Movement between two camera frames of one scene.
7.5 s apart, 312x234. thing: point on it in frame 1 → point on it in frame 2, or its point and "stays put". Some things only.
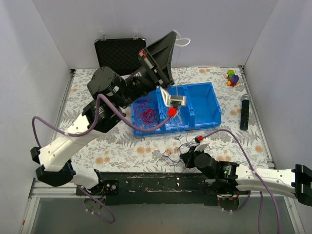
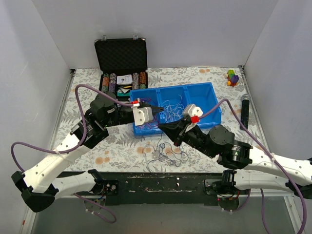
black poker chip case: [120, 55] stays put
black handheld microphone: [245, 99] stays put
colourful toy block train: [233, 79] stays put
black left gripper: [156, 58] → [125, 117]
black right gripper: [186, 158] → [181, 132]
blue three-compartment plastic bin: [202, 110] stays put
